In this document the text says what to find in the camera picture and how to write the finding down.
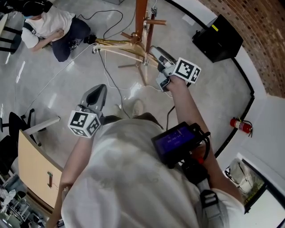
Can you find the person's left forearm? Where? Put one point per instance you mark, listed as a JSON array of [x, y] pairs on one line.
[[78, 155]]

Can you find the person's white t-shirt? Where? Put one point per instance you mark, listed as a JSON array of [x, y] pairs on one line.
[[124, 178]]

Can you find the red fire extinguisher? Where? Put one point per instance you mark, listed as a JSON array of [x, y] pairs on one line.
[[239, 124]]

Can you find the person's right forearm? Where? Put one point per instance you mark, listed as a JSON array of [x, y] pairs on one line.
[[189, 107]]

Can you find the black framed window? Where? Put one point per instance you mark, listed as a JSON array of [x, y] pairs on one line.
[[256, 189]]

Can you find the white table leg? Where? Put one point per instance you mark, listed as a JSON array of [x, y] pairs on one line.
[[44, 124]]

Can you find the brown wooden coat rack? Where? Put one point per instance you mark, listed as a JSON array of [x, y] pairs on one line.
[[140, 17]]

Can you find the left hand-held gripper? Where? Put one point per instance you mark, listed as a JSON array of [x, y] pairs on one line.
[[83, 123]]

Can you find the person's beige right shoe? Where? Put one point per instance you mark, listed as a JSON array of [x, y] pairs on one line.
[[138, 108]]

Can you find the person's beige shoe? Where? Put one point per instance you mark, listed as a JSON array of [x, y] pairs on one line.
[[117, 110], [138, 108]]

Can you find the white power strip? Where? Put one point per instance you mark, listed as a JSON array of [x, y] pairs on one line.
[[95, 49]]

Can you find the black chest mount rig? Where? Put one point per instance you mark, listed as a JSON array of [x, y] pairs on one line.
[[196, 171]]

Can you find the black chest monitor blue screen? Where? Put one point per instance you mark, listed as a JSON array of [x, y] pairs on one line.
[[173, 140]]

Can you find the black box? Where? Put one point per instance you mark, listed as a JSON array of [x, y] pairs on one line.
[[220, 40]]

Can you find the black office chair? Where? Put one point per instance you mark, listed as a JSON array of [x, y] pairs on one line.
[[13, 124]]

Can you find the beige cloth bag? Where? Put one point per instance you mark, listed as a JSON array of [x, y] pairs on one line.
[[241, 176]]

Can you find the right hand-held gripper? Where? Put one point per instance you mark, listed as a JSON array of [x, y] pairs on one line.
[[187, 70]]

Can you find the person's dark shorts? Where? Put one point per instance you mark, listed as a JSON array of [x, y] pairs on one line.
[[147, 116]]

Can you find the black electronic rig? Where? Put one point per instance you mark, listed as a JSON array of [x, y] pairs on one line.
[[89, 39]]

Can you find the round cream table black base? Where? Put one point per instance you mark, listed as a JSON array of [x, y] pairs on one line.
[[13, 43]]

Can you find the person's beige left shoe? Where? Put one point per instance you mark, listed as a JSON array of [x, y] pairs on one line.
[[117, 110]]

